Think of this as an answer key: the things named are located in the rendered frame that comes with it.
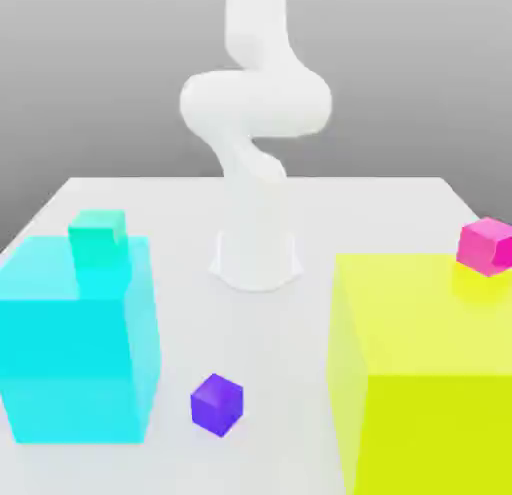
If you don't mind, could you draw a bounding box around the small purple cube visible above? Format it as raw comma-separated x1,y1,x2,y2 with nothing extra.
189,372,245,439

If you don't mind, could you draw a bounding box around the large yellow box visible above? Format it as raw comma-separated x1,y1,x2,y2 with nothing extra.
325,253,512,495

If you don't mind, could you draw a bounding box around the small teal cube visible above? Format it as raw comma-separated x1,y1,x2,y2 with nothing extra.
66,209,131,271

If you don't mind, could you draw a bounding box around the small pink cube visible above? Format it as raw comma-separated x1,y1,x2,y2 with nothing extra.
455,216,512,279

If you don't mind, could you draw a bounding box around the large cyan box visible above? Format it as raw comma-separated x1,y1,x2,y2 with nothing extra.
0,234,163,446

